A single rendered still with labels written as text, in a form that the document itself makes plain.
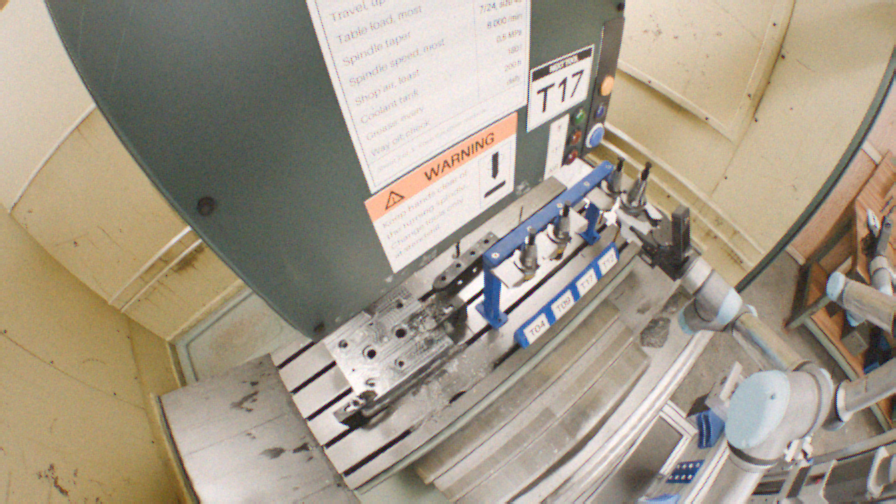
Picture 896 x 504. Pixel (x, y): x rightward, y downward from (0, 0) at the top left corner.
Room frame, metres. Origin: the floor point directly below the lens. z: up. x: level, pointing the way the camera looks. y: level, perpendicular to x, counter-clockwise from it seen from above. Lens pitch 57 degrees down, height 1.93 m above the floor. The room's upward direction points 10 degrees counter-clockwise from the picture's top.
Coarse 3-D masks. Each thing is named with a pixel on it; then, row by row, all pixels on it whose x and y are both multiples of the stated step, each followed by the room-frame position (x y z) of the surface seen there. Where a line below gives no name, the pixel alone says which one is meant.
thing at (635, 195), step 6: (636, 180) 0.43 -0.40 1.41; (642, 180) 0.42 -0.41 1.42; (648, 180) 0.42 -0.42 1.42; (630, 186) 0.44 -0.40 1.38; (636, 186) 0.42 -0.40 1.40; (642, 186) 0.41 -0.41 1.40; (630, 192) 0.43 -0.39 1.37; (636, 192) 0.41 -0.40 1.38; (642, 192) 0.41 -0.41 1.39; (630, 198) 0.42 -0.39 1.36; (636, 198) 0.41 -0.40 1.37; (642, 198) 0.41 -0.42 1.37; (636, 204) 0.41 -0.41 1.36
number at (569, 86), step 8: (584, 64) 0.31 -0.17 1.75; (568, 72) 0.30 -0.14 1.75; (576, 72) 0.30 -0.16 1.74; (584, 72) 0.31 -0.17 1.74; (560, 80) 0.29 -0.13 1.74; (568, 80) 0.30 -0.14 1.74; (576, 80) 0.30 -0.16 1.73; (584, 80) 0.31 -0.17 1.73; (560, 88) 0.29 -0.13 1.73; (568, 88) 0.30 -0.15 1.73; (576, 88) 0.30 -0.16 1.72; (560, 96) 0.29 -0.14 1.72; (568, 96) 0.30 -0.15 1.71; (576, 96) 0.31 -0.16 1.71; (560, 104) 0.29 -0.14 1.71
